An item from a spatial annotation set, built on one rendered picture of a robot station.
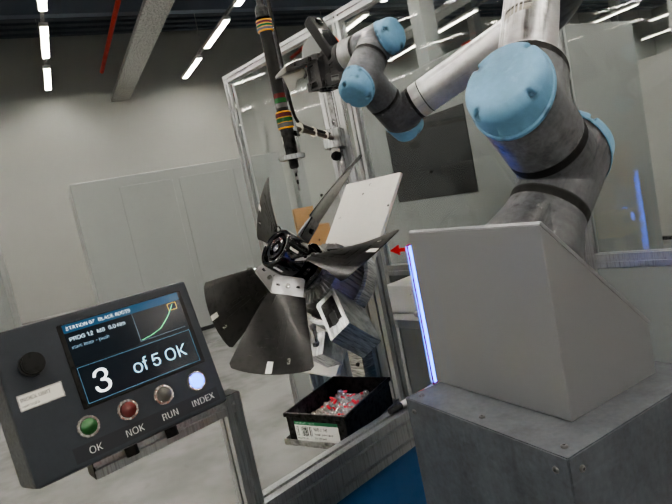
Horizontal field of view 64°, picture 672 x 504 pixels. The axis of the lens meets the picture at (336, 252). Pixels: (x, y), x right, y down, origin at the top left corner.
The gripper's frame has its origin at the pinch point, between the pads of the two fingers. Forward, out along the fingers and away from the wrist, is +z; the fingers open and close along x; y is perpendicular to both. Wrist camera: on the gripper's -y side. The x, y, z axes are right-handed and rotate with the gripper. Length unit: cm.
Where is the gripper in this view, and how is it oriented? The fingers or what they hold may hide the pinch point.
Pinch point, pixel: (291, 73)
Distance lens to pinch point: 146.4
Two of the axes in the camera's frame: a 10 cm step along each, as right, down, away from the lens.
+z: -6.7, 0.6, 7.4
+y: 2.0, 9.7, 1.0
